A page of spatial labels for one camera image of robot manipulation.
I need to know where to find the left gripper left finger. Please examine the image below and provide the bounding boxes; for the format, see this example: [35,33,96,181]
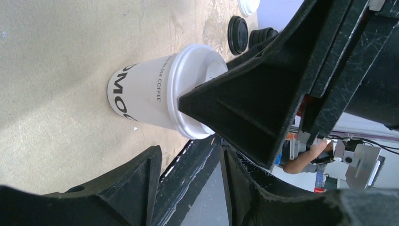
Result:
[0,146,162,226]

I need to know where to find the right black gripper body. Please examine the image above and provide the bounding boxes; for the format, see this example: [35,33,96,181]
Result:
[301,0,399,143]

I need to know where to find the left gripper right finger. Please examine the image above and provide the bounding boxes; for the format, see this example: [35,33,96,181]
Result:
[221,146,399,226]

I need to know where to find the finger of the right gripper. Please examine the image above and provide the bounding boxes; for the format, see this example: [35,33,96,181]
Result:
[178,0,333,169]
[227,36,277,71]

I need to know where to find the white cup lid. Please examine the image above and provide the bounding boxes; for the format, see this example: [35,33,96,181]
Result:
[167,44,229,140]
[238,0,260,17]

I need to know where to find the single white paper cup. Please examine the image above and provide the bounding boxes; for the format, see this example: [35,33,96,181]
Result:
[107,54,176,129]

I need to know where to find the stacked black cup lids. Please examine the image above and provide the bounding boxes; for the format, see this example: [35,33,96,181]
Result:
[248,27,279,48]

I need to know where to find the black cup lid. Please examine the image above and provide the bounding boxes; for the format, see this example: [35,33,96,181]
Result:
[227,16,248,56]

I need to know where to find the person in background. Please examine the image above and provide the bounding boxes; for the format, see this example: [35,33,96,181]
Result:
[282,139,334,174]

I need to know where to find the grey background equipment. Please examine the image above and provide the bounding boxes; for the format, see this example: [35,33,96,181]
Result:
[334,140,386,189]

